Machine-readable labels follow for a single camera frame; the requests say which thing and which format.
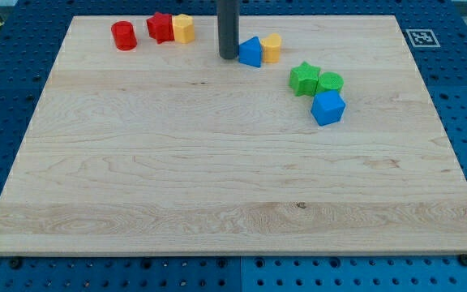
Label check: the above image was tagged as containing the light wooden board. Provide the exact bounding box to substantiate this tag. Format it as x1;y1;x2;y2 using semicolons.
0;15;467;257

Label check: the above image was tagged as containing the blue triangle block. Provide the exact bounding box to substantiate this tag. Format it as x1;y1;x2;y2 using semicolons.
238;36;262;67

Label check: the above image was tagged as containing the red cylinder block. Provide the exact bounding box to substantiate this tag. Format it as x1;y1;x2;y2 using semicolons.
111;21;137;51

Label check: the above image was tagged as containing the blue cube block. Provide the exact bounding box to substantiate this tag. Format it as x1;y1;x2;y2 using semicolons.
311;90;346;126

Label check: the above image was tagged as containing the black bolt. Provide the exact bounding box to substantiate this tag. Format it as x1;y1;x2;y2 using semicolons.
8;257;23;270
457;254;467;267

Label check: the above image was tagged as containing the black bolt front left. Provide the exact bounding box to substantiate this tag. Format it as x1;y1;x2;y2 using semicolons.
8;257;23;270

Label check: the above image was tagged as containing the green star block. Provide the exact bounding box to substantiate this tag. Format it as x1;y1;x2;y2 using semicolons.
289;62;321;97

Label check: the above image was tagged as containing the yellow heart block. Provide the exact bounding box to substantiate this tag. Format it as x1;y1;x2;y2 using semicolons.
260;33;282;63

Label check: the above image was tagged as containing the yellow hexagon block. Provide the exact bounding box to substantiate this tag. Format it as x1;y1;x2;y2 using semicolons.
172;14;195;44

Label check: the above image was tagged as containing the red star block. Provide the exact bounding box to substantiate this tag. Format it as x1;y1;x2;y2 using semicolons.
146;12;174;44

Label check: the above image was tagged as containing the black bolt front right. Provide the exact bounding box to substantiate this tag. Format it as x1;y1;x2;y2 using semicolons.
457;254;467;267

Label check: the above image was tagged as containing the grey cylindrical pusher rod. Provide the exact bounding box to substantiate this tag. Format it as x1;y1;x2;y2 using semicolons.
216;0;240;60

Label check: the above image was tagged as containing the green cylinder block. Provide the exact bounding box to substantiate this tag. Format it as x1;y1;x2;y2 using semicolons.
315;71;344;93

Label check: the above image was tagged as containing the white fiducial marker tag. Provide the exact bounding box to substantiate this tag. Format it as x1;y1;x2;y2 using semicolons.
405;28;440;48

